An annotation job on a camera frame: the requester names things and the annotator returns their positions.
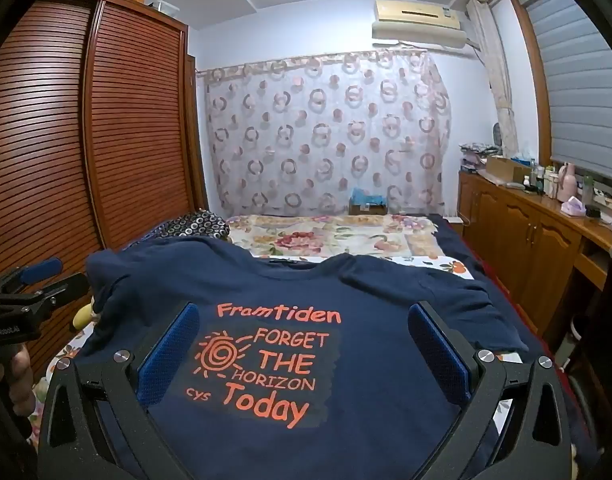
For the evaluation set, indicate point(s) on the wooden window frame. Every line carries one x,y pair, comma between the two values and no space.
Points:
528,60

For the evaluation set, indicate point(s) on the green bottle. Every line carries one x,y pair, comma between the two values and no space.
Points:
588,185

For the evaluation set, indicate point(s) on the grey window blind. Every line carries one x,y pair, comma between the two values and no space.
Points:
586,85

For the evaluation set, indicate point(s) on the beige window curtain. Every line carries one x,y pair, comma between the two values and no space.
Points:
501,85

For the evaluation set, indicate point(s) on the wooden louvred wardrobe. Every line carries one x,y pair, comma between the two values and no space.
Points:
135,110

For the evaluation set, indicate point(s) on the orange-print bed sheet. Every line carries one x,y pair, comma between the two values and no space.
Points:
451,264

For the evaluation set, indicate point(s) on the floral blanket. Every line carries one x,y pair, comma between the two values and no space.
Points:
311,240

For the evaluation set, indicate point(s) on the wall air conditioner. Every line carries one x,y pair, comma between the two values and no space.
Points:
416,17

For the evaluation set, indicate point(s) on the cardboard box with blue contents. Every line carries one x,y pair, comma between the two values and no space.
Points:
368,205

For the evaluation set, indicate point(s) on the white power strip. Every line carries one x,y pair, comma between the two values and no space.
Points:
453,219

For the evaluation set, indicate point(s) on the navy printed t-shirt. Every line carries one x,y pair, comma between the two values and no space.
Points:
286,285

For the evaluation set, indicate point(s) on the wooden sideboard cabinet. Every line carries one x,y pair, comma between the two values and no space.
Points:
516,240

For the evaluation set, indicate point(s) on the white storage box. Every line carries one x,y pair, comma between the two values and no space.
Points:
165,7

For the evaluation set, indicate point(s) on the yellow plush toy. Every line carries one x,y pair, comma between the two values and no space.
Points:
83,317

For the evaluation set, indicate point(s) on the dark circle-patterned garment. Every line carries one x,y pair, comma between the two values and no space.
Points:
200,225

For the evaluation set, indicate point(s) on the row of small bottles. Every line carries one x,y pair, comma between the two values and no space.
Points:
538,180

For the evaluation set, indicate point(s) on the open cardboard box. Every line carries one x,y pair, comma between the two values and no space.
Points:
506,167

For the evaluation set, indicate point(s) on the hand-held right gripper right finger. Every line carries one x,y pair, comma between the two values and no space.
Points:
436,355

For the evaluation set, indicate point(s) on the person's left hand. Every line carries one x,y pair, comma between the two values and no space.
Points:
18,377

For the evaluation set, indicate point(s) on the stack of folded cloths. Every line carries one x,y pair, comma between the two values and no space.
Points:
473,155

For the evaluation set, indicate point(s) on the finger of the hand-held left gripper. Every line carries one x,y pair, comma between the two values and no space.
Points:
40,268
63,289

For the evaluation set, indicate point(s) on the pink bottle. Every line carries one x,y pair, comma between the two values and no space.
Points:
566,182

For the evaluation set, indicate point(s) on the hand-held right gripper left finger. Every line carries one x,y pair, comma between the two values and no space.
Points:
170,355

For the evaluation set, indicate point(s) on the circle-patterned sheer curtain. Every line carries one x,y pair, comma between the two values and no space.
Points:
311,135

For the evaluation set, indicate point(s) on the pink tissue box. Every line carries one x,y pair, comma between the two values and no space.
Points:
572,207

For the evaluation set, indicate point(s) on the white waste bin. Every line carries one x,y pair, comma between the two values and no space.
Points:
577,342

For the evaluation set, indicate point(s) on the small fan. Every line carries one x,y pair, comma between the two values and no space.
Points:
500,135

